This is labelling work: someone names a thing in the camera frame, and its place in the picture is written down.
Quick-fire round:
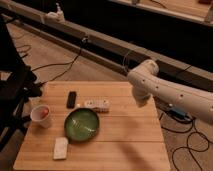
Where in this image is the green round plate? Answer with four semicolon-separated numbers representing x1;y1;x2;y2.
64;108;100;142

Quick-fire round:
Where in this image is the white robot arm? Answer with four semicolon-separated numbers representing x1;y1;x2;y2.
127;60;213;124

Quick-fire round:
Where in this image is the black floor cable left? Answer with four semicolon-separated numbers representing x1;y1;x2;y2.
31;36;89;84

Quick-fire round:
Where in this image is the white cable on rail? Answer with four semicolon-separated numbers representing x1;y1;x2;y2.
121;49;134;75

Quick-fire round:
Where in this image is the black floor cable right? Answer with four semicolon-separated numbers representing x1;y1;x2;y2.
159;108;213;171

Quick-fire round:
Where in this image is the white paper cup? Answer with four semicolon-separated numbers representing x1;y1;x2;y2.
30;105;52;128

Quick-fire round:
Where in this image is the black floor cable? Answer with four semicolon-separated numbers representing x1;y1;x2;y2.
31;36;89;84
159;108;213;171

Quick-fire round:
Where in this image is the orange object in cup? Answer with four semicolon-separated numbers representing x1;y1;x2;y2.
41;108;49;118

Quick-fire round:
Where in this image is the white sponge block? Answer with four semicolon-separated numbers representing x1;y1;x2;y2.
53;137;68;160

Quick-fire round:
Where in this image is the long metal rail beam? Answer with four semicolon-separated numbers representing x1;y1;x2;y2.
0;0;213;92

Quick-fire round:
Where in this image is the blue box on floor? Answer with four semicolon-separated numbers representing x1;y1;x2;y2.
170;107;191;121

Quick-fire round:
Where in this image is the wooden table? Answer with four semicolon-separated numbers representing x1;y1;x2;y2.
13;80;171;171

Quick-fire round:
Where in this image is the black chair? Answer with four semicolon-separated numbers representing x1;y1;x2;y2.
0;14;42;152

